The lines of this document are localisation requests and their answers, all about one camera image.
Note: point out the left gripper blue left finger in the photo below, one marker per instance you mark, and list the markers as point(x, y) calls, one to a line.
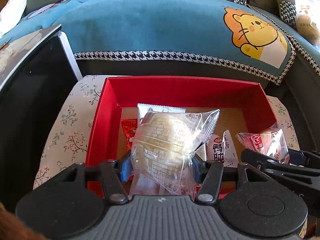
point(125, 167)

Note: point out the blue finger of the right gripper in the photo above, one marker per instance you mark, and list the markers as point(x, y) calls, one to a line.
point(304, 158)
point(262, 162)

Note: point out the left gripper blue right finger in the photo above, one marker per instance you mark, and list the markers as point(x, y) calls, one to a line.
point(200, 170)

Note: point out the mooncake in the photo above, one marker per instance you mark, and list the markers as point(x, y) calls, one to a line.
point(270, 142)

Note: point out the white duck snack packet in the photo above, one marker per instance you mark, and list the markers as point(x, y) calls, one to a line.
point(222, 149)

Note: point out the red Trolli candy bag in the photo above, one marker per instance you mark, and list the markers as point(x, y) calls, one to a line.
point(129, 127)

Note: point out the round bread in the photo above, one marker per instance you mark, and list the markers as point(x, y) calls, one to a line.
point(162, 151)

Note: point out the silver Weilong snack packet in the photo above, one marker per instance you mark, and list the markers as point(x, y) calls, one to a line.
point(144, 108)

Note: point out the red cardboard box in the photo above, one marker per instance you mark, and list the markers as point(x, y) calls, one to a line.
point(243, 107)

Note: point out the floral tablecloth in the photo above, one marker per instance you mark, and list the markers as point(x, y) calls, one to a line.
point(146, 217)

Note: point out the black side table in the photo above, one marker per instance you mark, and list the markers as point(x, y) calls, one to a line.
point(38, 71)

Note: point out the white printed plastic bag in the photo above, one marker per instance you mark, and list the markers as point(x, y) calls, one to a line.
point(307, 20)

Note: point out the blue lion sofa cover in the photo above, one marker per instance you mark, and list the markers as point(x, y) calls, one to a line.
point(201, 31)

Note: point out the white cloth on sofa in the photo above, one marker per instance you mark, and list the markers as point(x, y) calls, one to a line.
point(11, 15)

